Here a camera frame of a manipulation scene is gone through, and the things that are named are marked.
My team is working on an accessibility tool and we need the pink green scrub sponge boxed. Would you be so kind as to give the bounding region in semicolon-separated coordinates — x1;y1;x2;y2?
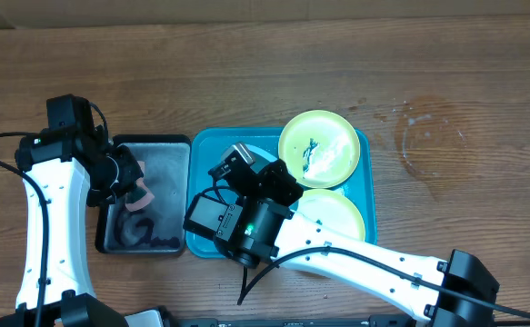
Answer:
125;177;155;213

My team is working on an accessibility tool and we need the yellow-green plate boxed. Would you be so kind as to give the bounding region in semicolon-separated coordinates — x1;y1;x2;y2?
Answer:
291;189;366;241
278;110;361;188

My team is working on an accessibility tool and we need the light blue plate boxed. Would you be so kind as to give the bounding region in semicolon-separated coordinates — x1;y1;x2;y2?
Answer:
246;144;277;164

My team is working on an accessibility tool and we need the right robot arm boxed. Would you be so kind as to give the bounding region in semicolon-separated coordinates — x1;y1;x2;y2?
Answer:
184;157;496;326

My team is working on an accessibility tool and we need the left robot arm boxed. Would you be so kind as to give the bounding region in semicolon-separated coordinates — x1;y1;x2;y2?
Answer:
0;94;144;326

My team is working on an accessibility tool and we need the black water basin tray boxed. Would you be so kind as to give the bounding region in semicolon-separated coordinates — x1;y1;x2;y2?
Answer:
95;134;191;255

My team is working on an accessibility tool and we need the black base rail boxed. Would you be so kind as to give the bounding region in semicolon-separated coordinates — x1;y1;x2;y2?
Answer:
123;306;429;327

